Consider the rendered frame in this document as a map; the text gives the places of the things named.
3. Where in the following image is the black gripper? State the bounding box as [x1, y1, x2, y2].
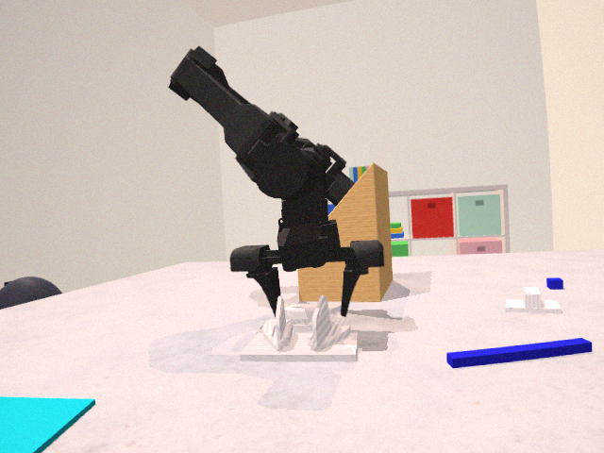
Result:
[229, 199, 384, 317]

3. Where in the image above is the white housing plate with two holes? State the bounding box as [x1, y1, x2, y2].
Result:
[284, 303, 342, 321]

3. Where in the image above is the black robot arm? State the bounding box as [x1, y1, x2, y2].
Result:
[168, 46, 356, 272]

